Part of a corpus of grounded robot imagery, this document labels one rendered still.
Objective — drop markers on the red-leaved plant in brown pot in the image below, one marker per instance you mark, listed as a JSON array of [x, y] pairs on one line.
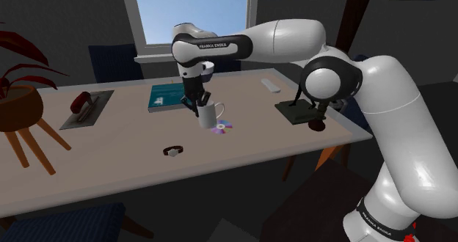
[[19, 107]]

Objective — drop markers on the brown wristwatch with white face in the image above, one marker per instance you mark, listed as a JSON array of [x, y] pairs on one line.
[[173, 151]]

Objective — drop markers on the window with grey frame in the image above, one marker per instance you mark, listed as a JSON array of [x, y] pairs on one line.
[[189, 12]]

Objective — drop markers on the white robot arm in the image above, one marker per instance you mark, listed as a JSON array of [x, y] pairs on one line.
[[390, 102]]

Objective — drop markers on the white mug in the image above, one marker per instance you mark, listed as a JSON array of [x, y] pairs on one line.
[[208, 116]]

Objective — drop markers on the blue chair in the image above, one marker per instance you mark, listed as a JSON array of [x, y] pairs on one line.
[[64, 223], [226, 65], [114, 63]]

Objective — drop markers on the beige table with wooden legs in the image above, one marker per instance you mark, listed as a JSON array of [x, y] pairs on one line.
[[121, 162]]

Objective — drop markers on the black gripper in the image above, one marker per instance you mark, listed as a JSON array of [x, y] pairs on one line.
[[193, 86]]

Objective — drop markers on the shiny compact disc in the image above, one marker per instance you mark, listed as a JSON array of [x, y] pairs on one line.
[[223, 127]]

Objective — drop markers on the dark figure on green base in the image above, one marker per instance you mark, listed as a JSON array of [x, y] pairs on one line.
[[295, 112]]

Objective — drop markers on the teal book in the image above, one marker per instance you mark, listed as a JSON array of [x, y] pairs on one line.
[[166, 96]]

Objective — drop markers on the white remote control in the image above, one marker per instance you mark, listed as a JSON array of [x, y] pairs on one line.
[[270, 85]]

